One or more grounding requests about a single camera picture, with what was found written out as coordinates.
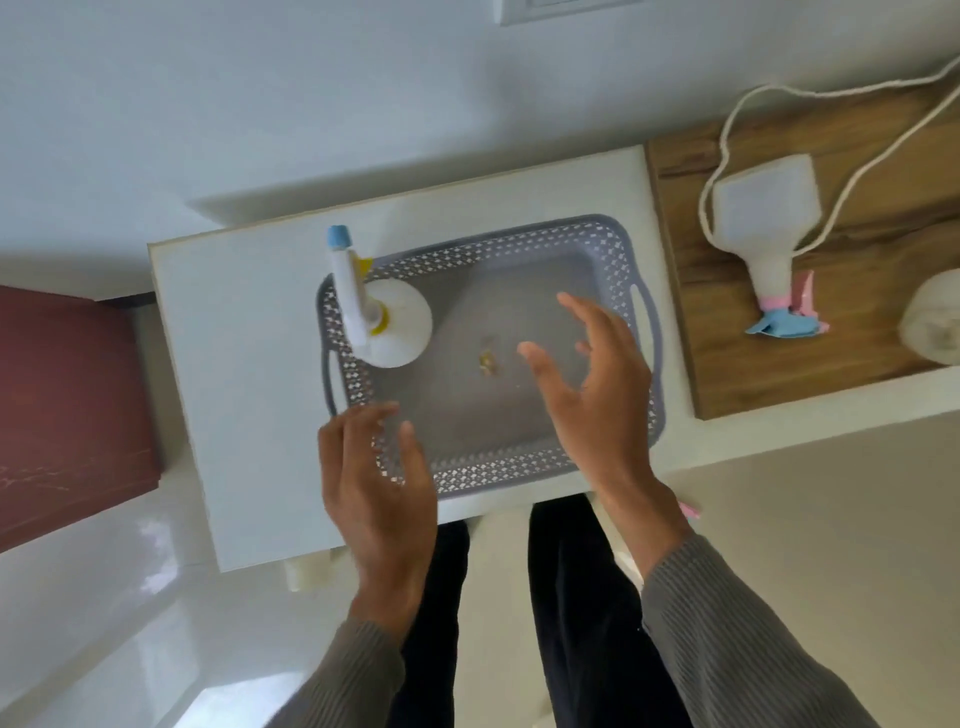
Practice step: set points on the dark red cabinet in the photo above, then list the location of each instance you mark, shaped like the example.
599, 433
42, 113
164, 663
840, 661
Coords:
67, 405

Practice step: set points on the small pink object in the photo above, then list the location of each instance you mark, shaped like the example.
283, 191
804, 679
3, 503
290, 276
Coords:
690, 511

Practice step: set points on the white yarn roll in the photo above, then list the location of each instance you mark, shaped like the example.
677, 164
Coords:
934, 322

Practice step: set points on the person's left leg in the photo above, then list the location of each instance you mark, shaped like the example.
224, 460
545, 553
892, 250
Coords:
439, 645

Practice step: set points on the person's right leg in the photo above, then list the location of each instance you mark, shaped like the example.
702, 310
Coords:
585, 615

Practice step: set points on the person's left forearm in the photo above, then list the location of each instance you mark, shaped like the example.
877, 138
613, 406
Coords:
352, 675

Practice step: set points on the person's leg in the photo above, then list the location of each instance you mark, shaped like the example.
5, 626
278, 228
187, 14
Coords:
585, 615
439, 645

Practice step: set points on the person's right hand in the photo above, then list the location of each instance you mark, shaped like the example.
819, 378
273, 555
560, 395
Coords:
607, 420

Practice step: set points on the wooden board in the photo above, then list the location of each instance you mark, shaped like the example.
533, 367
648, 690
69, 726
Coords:
847, 322

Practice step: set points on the white spray bottle pink trigger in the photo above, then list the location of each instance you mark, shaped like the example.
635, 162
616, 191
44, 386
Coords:
765, 217

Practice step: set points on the person's right forearm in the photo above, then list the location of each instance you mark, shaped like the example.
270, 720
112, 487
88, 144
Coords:
720, 637

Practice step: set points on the person's left hand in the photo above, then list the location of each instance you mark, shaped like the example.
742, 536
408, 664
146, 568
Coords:
379, 517

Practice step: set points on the small brown crumbs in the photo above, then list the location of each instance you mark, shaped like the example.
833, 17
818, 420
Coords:
487, 362

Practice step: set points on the white spray bottle yellow collar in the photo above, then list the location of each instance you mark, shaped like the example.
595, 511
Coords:
397, 330

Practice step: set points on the person's right thumb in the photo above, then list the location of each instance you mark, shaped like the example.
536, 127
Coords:
544, 375

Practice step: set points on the person's left thumb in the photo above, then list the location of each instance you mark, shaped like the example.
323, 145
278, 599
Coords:
414, 457

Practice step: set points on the grey perforated plastic basket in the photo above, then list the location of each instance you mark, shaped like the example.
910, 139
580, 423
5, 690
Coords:
487, 420

